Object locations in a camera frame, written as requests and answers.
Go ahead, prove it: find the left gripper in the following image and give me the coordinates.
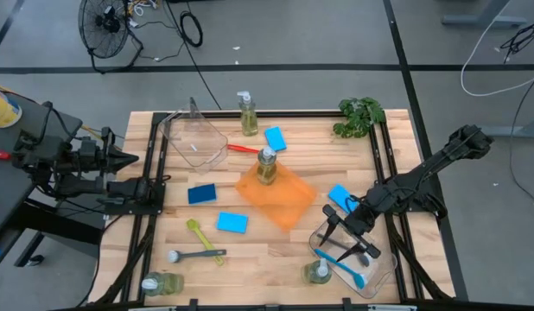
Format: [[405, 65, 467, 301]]
[[79, 127, 141, 191]]

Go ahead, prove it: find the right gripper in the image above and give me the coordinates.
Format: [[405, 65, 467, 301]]
[[319, 189, 387, 263]]

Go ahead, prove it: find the grey dish brush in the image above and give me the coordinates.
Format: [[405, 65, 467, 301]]
[[167, 248, 228, 264], [316, 232, 372, 268]]

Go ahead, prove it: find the blue dish brush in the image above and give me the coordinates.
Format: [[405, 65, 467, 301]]
[[314, 248, 368, 290]]

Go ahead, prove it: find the blue kitchen sponge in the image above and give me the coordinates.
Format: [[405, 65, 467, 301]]
[[264, 125, 289, 153], [327, 184, 359, 216], [215, 211, 250, 235], [187, 182, 218, 206]]

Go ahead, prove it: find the yellow-green pump soap bottle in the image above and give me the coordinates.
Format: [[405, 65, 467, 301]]
[[255, 145, 279, 187], [236, 90, 259, 137], [302, 257, 334, 286], [140, 270, 186, 298]]

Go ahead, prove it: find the red dish brush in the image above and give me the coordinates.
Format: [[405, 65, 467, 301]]
[[226, 143, 261, 156]]

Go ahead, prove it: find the clear plastic bin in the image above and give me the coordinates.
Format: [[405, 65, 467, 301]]
[[308, 209, 398, 300], [157, 97, 230, 175]]

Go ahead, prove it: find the green dish brush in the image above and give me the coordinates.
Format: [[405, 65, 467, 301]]
[[186, 218, 226, 267]]

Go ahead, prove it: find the dark grey side table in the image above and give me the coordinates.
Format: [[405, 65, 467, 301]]
[[0, 92, 104, 269]]

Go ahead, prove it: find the green potted plant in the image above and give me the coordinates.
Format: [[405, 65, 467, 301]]
[[333, 97, 387, 140]]

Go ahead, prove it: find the black floor fan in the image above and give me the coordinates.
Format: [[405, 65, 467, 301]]
[[78, 0, 145, 74]]

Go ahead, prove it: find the grey desk foot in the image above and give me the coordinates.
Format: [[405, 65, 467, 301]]
[[478, 115, 534, 139]]

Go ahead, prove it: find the grey desk leg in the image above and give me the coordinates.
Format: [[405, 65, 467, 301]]
[[442, 0, 528, 29]]

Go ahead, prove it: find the yellow cable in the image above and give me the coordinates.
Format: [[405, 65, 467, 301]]
[[79, 124, 125, 142]]

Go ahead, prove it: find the long black floor cable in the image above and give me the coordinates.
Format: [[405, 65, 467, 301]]
[[508, 71, 534, 213], [162, 0, 223, 111]]

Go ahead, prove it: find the black aluminium rig frame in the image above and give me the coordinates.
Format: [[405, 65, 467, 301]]
[[92, 110, 458, 311]]

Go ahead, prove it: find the coiled black cable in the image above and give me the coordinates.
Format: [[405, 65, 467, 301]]
[[179, 10, 205, 48]]

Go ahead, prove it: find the white floor cable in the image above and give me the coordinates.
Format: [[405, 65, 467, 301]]
[[460, 0, 534, 98]]

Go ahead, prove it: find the black cable bundle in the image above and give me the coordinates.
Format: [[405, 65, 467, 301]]
[[499, 15, 534, 64]]

